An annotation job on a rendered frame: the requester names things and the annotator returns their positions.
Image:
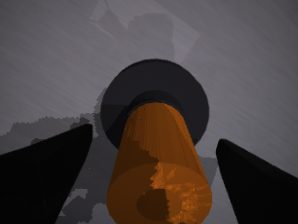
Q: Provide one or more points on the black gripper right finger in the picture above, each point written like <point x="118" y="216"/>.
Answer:
<point x="259" y="192"/>

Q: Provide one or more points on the orange knob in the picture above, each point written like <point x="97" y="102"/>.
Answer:
<point x="157" y="177"/>

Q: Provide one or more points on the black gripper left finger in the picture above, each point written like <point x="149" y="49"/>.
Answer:
<point x="35" y="181"/>

